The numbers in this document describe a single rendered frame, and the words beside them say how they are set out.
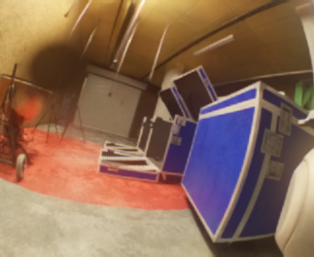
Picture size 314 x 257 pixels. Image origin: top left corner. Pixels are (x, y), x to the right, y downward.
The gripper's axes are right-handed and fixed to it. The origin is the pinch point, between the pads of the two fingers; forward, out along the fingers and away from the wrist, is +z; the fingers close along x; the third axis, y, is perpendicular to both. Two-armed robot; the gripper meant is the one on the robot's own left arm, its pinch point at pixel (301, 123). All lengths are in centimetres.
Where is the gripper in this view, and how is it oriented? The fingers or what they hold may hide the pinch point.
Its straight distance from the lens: 91.0
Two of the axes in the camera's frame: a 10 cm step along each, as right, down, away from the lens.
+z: -0.3, 0.2, 10.0
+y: 5.3, -8.5, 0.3
